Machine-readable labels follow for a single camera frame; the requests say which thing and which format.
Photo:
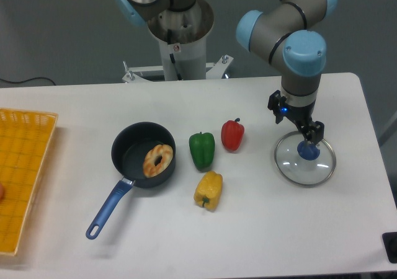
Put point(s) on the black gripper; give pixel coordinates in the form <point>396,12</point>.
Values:
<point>300,116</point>

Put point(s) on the glass pot lid blue knob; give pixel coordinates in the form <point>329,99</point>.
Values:
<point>304,163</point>

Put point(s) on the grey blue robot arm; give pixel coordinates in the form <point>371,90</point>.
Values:
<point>283,38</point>

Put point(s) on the red bell pepper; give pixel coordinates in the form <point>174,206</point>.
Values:
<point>232,134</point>

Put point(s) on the green bell pepper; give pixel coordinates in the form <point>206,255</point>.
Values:
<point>202,149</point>

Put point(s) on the yellow bell pepper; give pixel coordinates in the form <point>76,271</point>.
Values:
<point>208,191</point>

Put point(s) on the black device at table edge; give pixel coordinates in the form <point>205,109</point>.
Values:
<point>390,243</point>

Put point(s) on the yellow woven basket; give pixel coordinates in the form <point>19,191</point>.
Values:
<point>25,139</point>

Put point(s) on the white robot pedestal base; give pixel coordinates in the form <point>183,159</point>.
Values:
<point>182,40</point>

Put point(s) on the dark saucepan blue handle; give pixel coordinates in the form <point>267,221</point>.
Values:
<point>128,154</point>

